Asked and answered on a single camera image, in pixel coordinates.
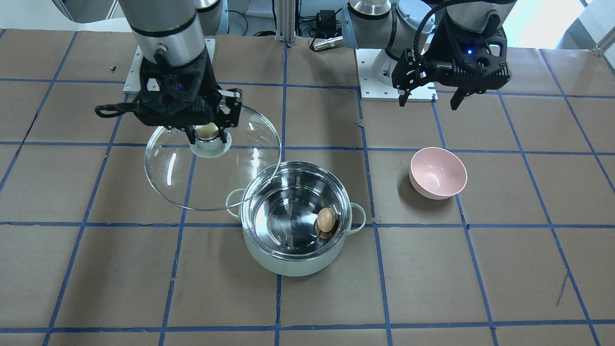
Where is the brown egg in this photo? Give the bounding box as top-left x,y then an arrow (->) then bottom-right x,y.
316,208 -> 336,234

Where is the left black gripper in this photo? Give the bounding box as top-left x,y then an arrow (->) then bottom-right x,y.
394,14 -> 511,111

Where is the black power adapter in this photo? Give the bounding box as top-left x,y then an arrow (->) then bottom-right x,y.
316,10 -> 336,27

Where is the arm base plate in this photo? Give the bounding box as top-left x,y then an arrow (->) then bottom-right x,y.
355,49 -> 406,101
122,38 -> 217,94

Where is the aluminium frame post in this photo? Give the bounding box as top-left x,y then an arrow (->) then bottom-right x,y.
272,0 -> 298,46

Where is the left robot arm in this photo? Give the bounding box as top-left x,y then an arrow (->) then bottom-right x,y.
341,0 -> 516,110

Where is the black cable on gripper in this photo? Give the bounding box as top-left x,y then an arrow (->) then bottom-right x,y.
412,0 -> 462,63

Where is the glass pot lid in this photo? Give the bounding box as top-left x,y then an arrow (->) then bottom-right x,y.
144,106 -> 283,211

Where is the pink bowl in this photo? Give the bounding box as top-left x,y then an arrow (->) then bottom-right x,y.
409,147 -> 468,200

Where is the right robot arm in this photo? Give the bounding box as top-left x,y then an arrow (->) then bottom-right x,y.
95,0 -> 243,145

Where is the pale green electric pot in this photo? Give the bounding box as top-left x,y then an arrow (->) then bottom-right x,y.
232,161 -> 367,277

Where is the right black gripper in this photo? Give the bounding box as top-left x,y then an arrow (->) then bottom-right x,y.
132,49 -> 243,145

